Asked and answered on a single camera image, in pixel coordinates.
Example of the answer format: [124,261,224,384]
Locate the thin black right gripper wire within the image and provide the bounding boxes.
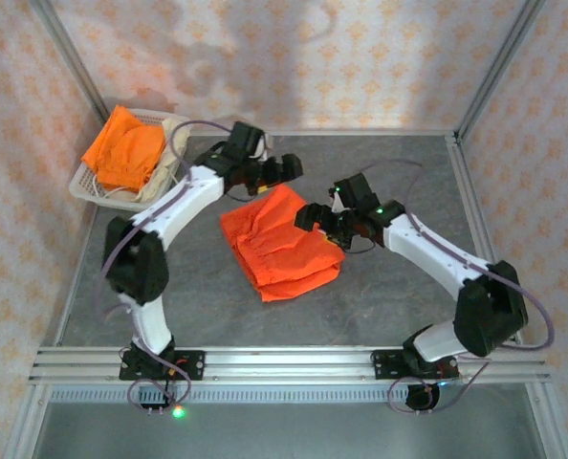
[344,233,379,255]

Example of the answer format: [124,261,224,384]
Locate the orange shorts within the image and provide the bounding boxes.
[81,105,168,192]
[219,185,346,303]

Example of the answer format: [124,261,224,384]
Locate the aluminium frame leg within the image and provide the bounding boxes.
[4,382,51,459]
[525,382,568,459]

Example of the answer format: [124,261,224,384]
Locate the aluminium table side rail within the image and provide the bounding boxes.
[54,209,98,346]
[446,134,524,346]

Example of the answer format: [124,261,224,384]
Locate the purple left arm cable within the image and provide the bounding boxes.
[97,120,235,417]

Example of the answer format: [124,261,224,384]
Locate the aluminium frame post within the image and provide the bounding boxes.
[454,0,549,140]
[28,0,111,119]

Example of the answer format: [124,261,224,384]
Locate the wide aluminium base rail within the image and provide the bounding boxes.
[28,346,553,383]

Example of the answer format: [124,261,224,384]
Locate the black round base cover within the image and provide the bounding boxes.
[405,382,443,413]

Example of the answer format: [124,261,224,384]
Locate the thin black left gripper wire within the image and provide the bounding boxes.
[225,185,267,203]

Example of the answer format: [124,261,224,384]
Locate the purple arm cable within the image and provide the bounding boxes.
[360,160,556,416]
[97,120,235,417]

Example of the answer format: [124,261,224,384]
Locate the white plastic mesh basket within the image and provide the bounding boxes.
[68,107,192,214]

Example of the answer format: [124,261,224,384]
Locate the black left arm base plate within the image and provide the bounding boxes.
[119,349,207,383]

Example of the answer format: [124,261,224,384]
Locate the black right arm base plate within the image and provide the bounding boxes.
[369,349,460,382]

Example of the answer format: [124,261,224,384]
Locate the thin black gripper wire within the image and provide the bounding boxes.
[344,233,379,255]
[225,185,267,203]

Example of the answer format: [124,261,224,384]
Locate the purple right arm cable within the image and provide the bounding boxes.
[360,160,556,416]

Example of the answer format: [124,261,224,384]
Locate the beige shorts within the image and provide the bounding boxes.
[138,117,192,208]

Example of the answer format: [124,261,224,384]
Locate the slotted grey cable duct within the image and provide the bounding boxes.
[49,385,529,405]

